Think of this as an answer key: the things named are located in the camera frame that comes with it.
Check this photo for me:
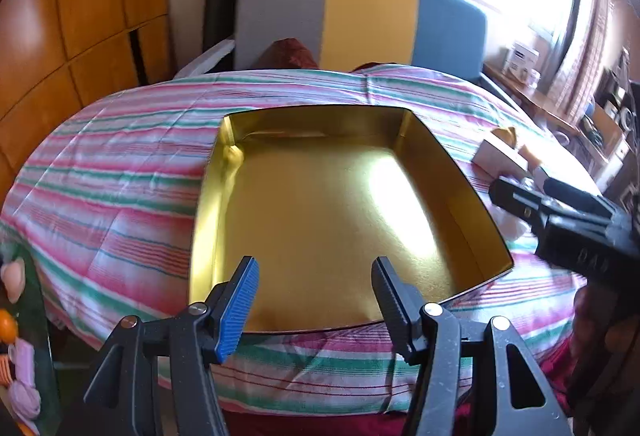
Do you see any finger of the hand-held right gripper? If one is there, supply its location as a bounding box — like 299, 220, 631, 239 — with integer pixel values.
544, 178, 616, 219
489, 177, 546, 231

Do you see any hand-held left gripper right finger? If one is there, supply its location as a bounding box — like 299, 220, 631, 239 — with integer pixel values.
371, 257, 573, 436

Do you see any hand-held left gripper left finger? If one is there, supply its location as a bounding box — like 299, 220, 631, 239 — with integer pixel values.
70, 256, 260, 436

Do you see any white printed box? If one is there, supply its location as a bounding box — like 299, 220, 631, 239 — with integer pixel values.
471, 138, 530, 177

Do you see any gold metal tray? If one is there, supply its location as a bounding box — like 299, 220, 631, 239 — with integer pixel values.
189, 104, 516, 334

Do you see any cluttered shelf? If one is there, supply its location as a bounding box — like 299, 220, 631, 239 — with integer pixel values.
570, 48, 640, 197

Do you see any wooden desk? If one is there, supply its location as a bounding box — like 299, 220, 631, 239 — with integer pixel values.
482, 60, 583, 139

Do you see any white appliance box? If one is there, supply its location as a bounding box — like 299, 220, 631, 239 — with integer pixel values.
504, 42, 541, 79

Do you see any striped blanket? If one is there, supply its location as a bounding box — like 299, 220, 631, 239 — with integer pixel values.
0, 64, 608, 417

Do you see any colourful printed cloth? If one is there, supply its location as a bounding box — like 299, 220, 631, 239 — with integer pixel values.
0, 241, 61, 436

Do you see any grey yellow blue sofa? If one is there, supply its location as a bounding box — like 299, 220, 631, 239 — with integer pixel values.
175, 0, 488, 81

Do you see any red cushion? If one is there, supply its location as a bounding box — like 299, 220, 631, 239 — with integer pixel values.
264, 38, 321, 70

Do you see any black rolled mat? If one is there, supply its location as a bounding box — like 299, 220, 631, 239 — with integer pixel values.
202, 0, 248, 59

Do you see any wooden wardrobe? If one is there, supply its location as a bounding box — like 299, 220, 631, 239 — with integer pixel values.
0, 0, 176, 197

